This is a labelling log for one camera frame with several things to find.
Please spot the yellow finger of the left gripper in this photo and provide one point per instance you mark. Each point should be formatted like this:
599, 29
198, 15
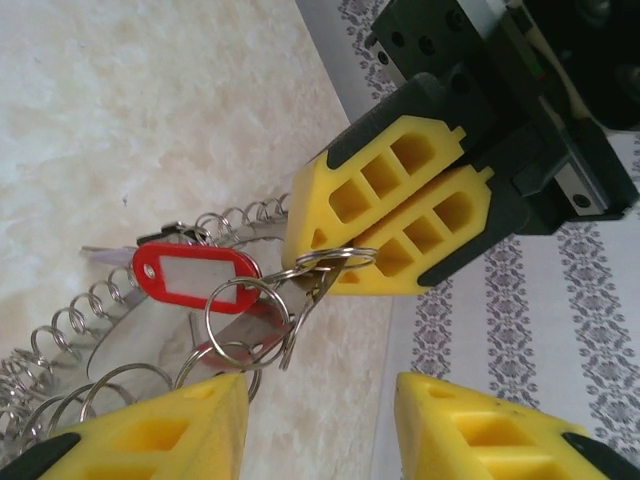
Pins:
477, 192
310, 210

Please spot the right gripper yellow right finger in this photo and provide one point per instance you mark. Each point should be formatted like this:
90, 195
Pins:
440, 450

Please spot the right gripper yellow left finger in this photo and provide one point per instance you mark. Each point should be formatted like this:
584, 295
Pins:
200, 425

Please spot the silver key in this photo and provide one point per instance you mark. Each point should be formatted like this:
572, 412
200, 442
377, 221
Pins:
312, 300

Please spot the silver disc with key rings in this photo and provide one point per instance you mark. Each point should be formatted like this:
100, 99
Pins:
125, 350

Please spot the red key tag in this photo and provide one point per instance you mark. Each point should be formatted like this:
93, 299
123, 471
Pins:
145, 280

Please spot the lilac key tag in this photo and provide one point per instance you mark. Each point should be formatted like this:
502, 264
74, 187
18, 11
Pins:
117, 257

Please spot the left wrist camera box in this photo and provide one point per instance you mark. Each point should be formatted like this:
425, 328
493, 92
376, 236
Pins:
600, 50

